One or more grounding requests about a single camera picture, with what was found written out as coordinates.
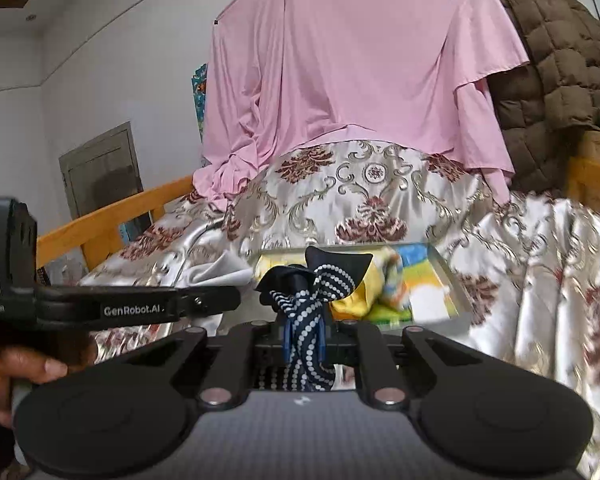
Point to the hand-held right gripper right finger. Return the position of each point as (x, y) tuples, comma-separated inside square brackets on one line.
[(367, 365)]

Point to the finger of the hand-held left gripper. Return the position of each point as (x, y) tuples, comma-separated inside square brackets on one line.
[(210, 301)]

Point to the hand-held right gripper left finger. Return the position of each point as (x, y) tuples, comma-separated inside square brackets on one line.
[(230, 365)]

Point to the yellow striped cloth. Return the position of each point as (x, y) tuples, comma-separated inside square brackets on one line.
[(365, 295)]

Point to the navy dotted cloth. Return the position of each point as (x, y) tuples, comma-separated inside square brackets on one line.
[(330, 280)]

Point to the grey tray with cartoon picture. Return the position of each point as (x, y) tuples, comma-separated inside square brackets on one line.
[(432, 267)]

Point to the person's left hand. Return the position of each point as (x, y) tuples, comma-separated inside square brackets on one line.
[(25, 365)]

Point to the grey door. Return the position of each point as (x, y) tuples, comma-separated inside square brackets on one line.
[(105, 175)]

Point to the floral satin blanket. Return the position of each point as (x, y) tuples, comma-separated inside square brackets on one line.
[(530, 270)]

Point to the pink sheet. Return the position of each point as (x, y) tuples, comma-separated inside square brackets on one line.
[(355, 60)]

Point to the brown quilted blanket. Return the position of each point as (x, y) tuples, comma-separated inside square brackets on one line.
[(545, 85)]

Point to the wooden bed rail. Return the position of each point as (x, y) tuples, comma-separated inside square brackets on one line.
[(105, 220)]

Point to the colourful wall poster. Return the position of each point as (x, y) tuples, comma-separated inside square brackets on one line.
[(199, 100)]

